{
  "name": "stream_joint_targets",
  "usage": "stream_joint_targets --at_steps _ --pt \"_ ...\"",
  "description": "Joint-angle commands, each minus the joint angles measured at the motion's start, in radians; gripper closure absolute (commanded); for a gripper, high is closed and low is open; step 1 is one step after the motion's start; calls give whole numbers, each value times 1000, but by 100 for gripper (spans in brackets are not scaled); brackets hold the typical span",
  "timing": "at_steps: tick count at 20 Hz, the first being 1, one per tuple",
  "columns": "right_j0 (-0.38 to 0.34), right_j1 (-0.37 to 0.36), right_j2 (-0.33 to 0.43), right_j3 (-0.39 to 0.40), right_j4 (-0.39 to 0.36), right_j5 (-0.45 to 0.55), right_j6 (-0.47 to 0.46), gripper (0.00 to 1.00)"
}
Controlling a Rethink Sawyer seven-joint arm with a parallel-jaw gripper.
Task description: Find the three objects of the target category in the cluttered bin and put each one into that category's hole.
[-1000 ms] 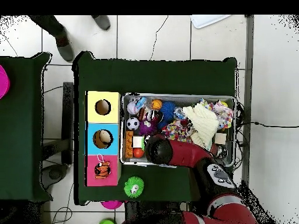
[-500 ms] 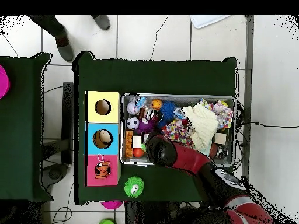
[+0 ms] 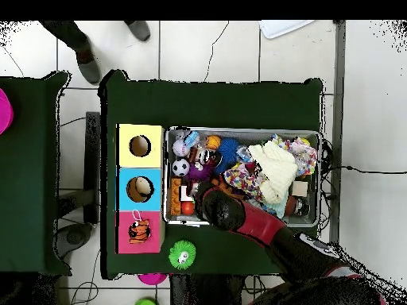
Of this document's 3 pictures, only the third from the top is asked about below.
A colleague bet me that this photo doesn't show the dark green table cloth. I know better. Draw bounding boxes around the dark green table cloth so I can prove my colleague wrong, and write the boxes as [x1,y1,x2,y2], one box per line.
[0,70,73,276]
[97,68,324,280]

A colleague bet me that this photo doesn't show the orange toy basketball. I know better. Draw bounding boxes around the orange toy basketball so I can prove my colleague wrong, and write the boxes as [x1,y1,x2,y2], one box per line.
[204,134,222,151]

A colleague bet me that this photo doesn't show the purple spiky monster toy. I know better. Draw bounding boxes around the purple spiky monster toy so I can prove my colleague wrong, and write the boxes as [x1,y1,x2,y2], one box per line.
[186,163,213,183]

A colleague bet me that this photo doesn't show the orange toy brick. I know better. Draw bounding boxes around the orange toy brick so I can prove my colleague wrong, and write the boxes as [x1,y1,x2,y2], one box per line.
[170,177,182,216]

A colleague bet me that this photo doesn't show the orange striped plush tiger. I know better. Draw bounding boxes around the orange striped plush tiger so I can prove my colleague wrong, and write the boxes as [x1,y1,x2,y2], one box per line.
[127,208,152,245]

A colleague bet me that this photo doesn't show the wooden box with three holes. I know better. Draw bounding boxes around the wooden box with three holes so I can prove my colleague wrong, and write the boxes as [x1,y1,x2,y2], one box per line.
[114,122,166,255]

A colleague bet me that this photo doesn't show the small colourful dotted cloth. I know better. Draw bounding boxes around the small colourful dotted cloth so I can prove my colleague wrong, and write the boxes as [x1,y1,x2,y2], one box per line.
[223,163,266,201]

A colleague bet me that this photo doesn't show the person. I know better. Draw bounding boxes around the person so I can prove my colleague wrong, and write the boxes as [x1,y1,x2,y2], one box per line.
[39,20,151,85]

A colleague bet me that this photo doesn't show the black cable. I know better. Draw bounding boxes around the black cable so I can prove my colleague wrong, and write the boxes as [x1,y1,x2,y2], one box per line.
[320,164,407,175]

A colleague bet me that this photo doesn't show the pink bowl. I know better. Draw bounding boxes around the pink bowl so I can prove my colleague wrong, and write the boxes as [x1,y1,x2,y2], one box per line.
[136,272,169,287]
[0,87,15,136]

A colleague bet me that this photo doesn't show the green spiky ball with eyes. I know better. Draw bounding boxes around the green spiky ball with eyes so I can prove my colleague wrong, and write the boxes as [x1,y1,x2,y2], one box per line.
[168,240,197,271]

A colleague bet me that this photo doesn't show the clear mesh bin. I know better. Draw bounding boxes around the clear mesh bin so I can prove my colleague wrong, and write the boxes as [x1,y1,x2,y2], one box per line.
[163,126,321,229]

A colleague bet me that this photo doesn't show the pale wooden block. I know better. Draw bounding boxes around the pale wooden block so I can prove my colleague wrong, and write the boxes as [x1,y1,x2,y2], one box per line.
[291,180,309,197]

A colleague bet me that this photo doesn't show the cream quilted cloth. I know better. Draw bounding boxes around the cream quilted cloth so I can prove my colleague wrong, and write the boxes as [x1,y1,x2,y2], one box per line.
[247,139,299,205]

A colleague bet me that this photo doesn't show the blue spiky ball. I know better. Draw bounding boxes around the blue spiky ball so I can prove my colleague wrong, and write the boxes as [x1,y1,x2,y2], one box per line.
[217,137,242,166]

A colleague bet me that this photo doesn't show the toy soccer ball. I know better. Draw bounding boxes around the toy soccer ball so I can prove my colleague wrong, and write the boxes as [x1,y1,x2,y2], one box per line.
[171,158,191,177]

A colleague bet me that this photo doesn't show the white toy baseball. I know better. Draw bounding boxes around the white toy baseball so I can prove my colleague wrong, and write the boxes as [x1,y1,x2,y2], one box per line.
[172,139,192,158]

